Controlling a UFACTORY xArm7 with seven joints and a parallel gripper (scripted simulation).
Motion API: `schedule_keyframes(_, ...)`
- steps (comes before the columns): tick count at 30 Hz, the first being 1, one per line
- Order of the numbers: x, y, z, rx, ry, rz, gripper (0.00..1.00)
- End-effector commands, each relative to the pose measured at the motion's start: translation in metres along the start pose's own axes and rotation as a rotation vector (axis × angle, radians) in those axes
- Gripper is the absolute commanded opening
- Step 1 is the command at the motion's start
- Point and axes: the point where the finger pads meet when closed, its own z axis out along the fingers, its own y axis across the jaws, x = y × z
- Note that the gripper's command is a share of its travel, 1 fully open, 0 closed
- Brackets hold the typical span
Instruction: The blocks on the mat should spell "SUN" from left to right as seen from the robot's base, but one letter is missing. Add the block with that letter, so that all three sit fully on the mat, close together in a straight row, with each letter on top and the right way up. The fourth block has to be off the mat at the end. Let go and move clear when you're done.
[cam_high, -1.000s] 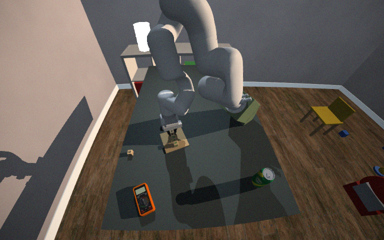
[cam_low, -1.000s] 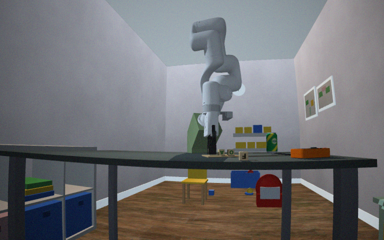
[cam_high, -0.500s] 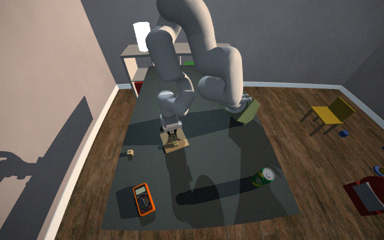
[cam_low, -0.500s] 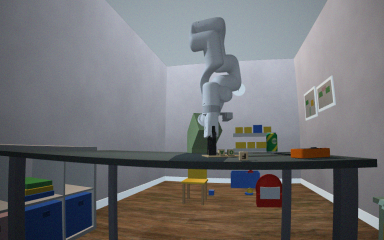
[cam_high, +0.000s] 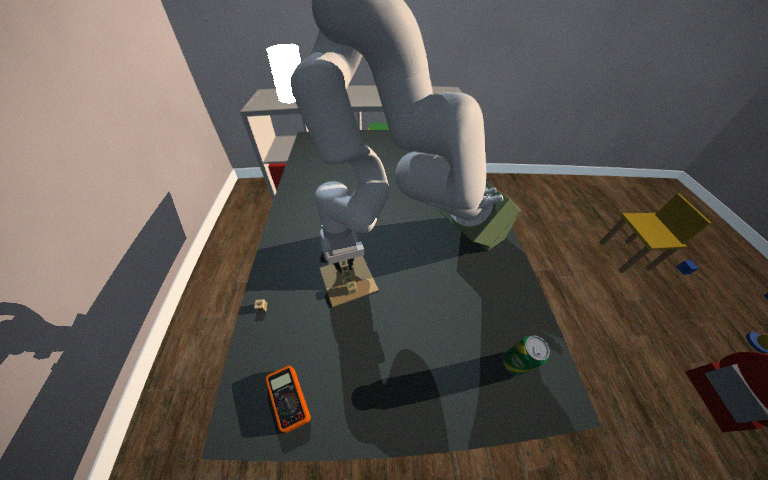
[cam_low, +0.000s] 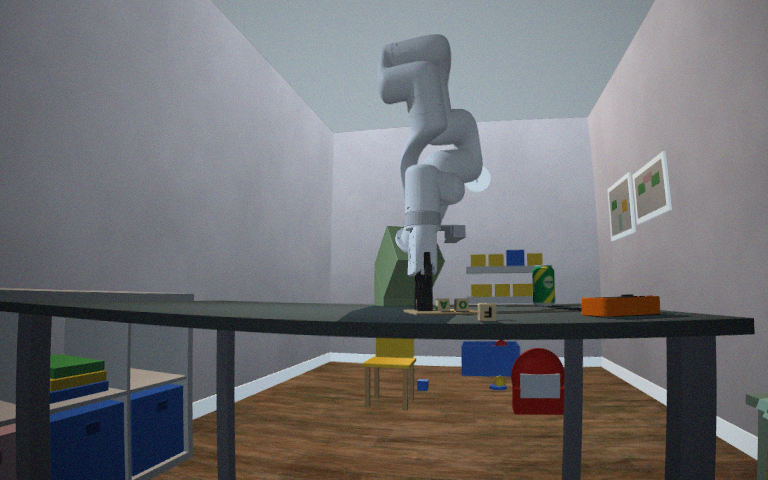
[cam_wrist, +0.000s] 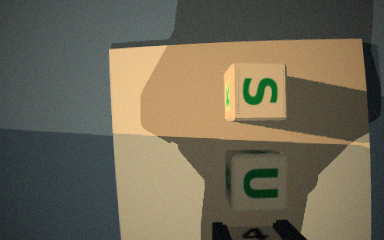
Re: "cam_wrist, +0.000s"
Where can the white letter block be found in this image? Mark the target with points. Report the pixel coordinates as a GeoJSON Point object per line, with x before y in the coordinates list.
{"type": "Point", "coordinates": [256, 92]}
{"type": "Point", "coordinates": [253, 233]}
{"type": "Point", "coordinates": [256, 180]}

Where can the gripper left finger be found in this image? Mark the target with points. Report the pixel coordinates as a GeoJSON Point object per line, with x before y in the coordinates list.
{"type": "Point", "coordinates": [220, 231]}

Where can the tan square mat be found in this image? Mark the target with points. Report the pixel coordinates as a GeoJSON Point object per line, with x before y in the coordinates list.
{"type": "Point", "coordinates": [170, 137]}

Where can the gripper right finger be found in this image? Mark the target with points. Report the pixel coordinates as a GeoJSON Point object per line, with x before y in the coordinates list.
{"type": "Point", "coordinates": [287, 231]}

